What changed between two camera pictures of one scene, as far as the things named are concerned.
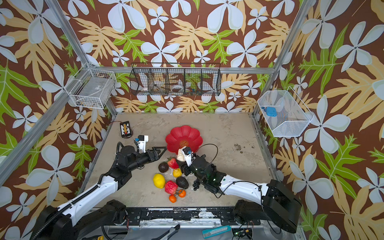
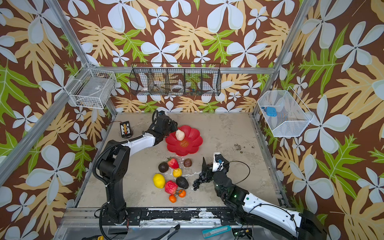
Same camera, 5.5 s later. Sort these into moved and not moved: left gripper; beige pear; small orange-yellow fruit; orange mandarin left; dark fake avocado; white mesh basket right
Moved: left gripper; beige pear
Not moved: dark fake avocado; white mesh basket right; orange mandarin left; small orange-yellow fruit
